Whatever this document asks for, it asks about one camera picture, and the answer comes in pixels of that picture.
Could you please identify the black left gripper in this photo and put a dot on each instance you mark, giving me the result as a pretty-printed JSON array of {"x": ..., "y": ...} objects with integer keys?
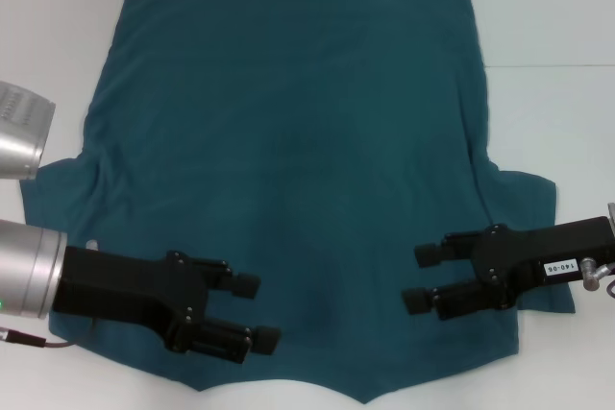
[{"x": 125, "y": 287}]

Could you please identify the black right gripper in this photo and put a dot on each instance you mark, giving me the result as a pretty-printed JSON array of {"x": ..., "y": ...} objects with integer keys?
[{"x": 523, "y": 256}]

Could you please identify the teal blue t-shirt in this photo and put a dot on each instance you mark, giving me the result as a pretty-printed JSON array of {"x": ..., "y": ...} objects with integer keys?
[{"x": 307, "y": 141}]

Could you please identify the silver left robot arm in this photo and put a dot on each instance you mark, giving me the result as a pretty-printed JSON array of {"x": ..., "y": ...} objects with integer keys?
[{"x": 24, "y": 266}]

